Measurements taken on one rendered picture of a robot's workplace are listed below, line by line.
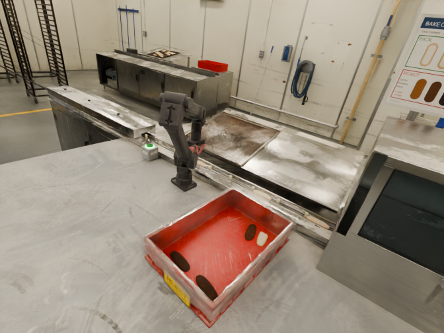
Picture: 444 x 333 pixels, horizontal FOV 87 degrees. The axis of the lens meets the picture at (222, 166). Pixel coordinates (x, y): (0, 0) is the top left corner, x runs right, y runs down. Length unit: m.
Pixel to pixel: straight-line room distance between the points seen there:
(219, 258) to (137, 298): 0.29
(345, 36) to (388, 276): 4.17
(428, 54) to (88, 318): 1.81
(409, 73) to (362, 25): 3.07
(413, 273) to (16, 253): 1.22
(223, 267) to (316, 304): 0.31
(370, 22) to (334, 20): 0.53
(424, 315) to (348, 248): 0.26
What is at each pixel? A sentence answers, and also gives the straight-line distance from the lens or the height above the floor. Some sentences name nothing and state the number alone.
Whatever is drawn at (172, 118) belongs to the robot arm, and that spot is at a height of 1.24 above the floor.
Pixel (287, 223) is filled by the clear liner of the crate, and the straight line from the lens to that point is 0.98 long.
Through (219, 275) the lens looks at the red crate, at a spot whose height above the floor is 0.82.
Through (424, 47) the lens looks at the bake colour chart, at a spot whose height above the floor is 1.58.
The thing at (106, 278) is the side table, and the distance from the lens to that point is 0.88.
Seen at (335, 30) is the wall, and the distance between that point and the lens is 4.77.
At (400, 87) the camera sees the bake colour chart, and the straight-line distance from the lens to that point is 1.70.
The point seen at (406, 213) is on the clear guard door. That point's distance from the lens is 0.80.
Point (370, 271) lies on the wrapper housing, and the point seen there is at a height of 0.93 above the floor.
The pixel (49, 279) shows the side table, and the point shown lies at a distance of 0.94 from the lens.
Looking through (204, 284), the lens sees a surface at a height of 0.83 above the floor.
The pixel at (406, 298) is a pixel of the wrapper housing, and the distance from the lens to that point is 0.97.
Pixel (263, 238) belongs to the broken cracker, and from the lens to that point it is 0.99.
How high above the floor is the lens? 1.52
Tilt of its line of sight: 29 degrees down
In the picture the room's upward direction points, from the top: 8 degrees clockwise
